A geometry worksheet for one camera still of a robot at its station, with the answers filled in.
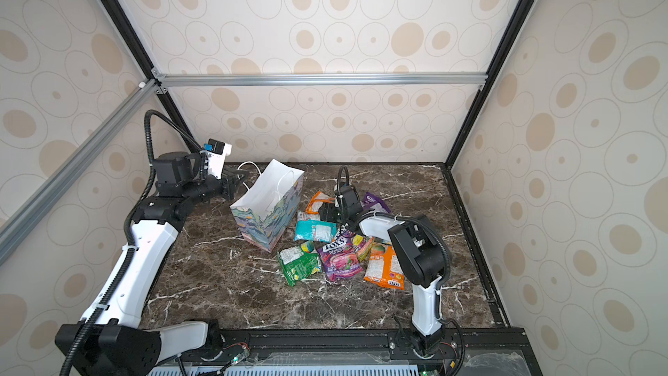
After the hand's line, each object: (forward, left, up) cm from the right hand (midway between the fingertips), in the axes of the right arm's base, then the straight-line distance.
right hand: (336, 208), depth 98 cm
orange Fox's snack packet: (-22, -17, -3) cm, 28 cm away
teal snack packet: (-9, +7, -2) cm, 11 cm away
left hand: (-10, +21, +30) cm, 38 cm away
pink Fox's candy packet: (-18, -4, -1) cm, 19 cm away
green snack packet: (-21, +11, -2) cm, 24 cm away
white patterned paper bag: (-9, +23, +9) cm, 26 cm away
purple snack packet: (+5, -14, -2) cm, 15 cm away
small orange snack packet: (+3, +8, 0) cm, 9 cm away
